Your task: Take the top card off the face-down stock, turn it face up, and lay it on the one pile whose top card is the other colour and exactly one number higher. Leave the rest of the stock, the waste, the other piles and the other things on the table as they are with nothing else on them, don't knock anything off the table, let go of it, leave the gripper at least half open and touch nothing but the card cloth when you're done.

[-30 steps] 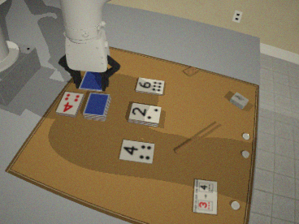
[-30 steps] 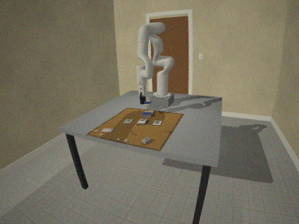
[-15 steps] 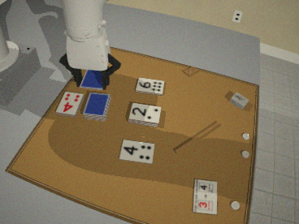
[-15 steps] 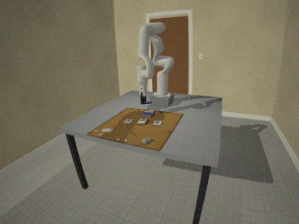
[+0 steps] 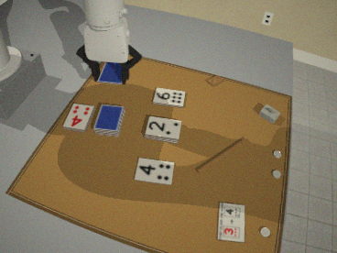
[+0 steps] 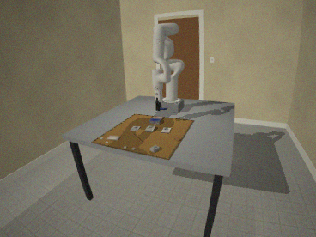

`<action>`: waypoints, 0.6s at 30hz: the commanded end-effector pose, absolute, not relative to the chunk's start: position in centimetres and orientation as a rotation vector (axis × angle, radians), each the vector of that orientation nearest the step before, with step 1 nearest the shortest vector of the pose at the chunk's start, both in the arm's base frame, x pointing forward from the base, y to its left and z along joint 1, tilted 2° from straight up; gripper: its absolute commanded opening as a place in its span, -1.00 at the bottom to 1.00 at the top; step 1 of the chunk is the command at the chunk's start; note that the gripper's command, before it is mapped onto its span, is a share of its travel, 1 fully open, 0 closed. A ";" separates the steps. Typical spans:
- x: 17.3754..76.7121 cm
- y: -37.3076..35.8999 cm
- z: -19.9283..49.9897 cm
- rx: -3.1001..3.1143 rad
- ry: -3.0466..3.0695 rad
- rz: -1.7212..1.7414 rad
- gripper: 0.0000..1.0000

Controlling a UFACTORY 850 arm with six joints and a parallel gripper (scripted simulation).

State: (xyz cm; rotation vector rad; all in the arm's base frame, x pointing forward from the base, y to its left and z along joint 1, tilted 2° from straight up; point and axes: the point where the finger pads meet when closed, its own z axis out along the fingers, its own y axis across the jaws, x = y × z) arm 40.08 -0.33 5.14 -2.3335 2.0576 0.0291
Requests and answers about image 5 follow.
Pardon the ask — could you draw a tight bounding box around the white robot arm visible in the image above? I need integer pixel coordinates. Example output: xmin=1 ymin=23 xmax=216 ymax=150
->
xmin=0 ymin=0 xmax=127 ymax=82

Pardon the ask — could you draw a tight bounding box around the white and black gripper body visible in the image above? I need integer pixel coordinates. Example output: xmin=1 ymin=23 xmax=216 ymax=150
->
xmin=84 ymin=17 xmax=131 ymax=63

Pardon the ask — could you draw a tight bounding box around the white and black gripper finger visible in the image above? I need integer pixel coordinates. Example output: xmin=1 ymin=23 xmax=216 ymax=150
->
xmin=76 ymin=45 xmax=101 ymax=82
xmin=119 ymin=44 xmax=142 ymax=84

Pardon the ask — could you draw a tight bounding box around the grey round disc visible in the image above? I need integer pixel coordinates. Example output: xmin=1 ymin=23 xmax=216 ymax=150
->
xmin=260 ymin=227 xmax=270 ymax=237
xmin=273 ymin=150 xmax=281 ymax=158
xmin=273 ymin=170 xmax=281 ymax=179

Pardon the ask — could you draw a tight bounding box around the white printed card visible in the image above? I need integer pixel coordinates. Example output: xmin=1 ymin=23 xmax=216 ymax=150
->
xmin=217 ymin=203 xmax=245 ymax=243

